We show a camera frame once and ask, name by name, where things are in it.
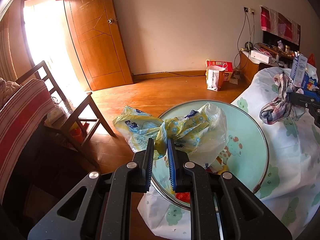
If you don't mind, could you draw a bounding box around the plaid checkered cloth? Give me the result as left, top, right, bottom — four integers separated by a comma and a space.
259, 72, 305, 125

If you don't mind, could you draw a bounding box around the yellow white printed plastic bag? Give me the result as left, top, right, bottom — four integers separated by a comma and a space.
113, 103, 227, 168

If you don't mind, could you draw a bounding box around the yellow sponge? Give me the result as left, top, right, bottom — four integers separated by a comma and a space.
217, 165, 229, 175

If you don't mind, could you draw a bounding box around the light blue cartoon trash bin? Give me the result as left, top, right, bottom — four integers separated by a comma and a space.
150, 100, 270, 212

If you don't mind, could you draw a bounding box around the blue white LOOK carton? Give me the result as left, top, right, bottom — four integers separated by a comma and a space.
302, 63, 318, 90

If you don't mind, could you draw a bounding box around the tall white milk carton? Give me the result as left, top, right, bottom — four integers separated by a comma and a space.
290, 53, 308, 87

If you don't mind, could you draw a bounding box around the red crumpled plastic bag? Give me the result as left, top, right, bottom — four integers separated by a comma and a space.
175, 192, 190, 204

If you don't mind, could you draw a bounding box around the red bag on cabinet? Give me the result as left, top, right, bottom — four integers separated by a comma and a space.
308, 53, 316, 67

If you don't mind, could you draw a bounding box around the white long box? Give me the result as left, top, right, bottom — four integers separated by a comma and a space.
251, 50, 272, 64

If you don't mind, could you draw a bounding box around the white green cloud bedsheet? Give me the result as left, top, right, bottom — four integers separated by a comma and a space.
137, 65, 320, 239

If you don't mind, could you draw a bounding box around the black television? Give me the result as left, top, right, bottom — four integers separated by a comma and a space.
261, 31, 300, 54

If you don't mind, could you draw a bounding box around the red gift box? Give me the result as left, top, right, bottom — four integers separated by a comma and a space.
206, 59, 233, 81

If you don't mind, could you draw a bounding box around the red patterned cloth cover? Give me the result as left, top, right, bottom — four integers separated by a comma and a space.
260, 5, 300, 45

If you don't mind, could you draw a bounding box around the dark wooden chair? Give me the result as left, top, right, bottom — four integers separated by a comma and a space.
15, 61, 116, 154

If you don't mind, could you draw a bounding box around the white paper shopping bag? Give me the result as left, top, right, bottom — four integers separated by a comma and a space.
206, 66, 224, 92

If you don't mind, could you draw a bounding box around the red striped blanket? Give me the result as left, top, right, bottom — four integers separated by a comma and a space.
1, 79, 55, 199

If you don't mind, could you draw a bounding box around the wooden door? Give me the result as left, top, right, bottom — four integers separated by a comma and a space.
63, 0, 133, 90

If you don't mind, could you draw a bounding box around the hanging black cable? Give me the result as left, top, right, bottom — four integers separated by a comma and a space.
233, 12, 256, 71

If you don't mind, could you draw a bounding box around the wall power outlet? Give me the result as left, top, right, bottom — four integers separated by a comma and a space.
244, 7, 255, 15

